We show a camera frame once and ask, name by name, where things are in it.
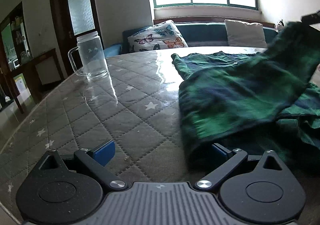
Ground blue sofa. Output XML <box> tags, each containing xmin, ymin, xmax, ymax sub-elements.
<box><xmin>104</xmin><ymin>22</ymin><xmax>278</xmax><ymax>57</ymax></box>

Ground butterfly print pillow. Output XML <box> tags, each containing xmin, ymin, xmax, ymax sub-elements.
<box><xmin>127</xmin><ymin>20</ymin><xmax>188</xmax><ymax>53</ymax></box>

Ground clear glass mug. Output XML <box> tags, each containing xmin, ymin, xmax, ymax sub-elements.
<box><xmin>68</xmin><ymin>31</ymin><xmax>108</xmax><ymax>82</ymax></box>

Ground green blue plaid shirt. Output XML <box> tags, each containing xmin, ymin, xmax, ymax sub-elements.
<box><xmin>171</xmin><ymin>22</ymin><xmax>319</xmax><ymax>171</ymax></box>

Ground beige cushion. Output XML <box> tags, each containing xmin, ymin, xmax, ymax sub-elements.
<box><xmin>225</xmin><ymin>20</ymin><xmax>267</xmax><ymax>48</ymax></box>

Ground dark wooden side table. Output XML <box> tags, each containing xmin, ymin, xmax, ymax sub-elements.
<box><xmin>4</xmin><ymin>48</ymin><xmax>65</xmax><ymax>114</ymax></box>

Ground grey quilted star table cover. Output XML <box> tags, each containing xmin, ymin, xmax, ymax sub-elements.
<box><xmin>1</xmin><ymin>50</ymin><xmax>193</xmax><ymax>222</ymax></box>

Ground dark wooden display cabinet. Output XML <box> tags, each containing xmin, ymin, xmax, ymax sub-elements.
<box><xmin>1</xmin><ymin>3</ymin><xmax>33</xmax><ymax>112</ymax></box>

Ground dark wooden glass door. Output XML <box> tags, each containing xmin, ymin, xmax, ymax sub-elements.
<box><xmin>50</xmin><ymin>0</ymin><xmax>101</xmax><ymax>75</ymax></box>

